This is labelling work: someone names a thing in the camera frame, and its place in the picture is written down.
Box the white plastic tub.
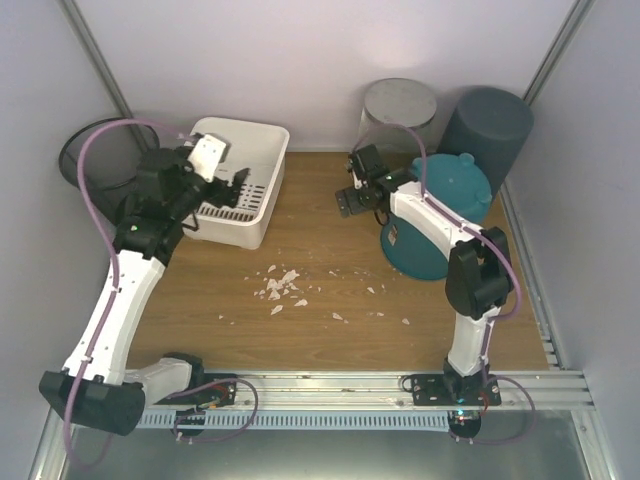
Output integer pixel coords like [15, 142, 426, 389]
[184, 117, 290, 250]

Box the teal plastic bin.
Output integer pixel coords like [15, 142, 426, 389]
[380, 153, 493, 281]

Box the silver mesh metal bin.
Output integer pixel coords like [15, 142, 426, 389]
[357, 78, 437, 156]

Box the black wire mesh bin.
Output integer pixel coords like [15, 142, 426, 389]
[57, 117, 160, 225]

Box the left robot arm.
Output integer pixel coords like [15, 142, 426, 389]
[39, 138, 249, 436]

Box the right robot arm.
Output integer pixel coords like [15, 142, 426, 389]
[336, 145, 521, 405]

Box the white plastic shard pile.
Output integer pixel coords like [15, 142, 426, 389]
[252, 269, 300, 301]

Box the dark grey cylindrical bin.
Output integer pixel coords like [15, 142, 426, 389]
[437, 86, 534, 196]

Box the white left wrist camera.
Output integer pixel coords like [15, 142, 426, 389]
[187, 134, 230, 183]

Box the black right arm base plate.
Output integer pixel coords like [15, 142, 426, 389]
[399, 373, 502, 407]

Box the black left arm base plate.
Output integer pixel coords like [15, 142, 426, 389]
[171, 373, 238, 409]

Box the grey slotted cable duct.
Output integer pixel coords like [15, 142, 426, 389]
[139, 409, 449, 433]

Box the aluminium frame post left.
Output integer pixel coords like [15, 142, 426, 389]
[57, 0, 133, 118]

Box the aluminium frame post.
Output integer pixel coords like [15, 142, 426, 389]
[57, 0, 133, 118]
[522, 0, 596, 106]

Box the aluminium front rail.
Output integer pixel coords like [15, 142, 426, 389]
[139, 368, 596, 412]

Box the aluminium frame post right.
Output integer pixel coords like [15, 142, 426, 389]
[522, 0, 596, 106]

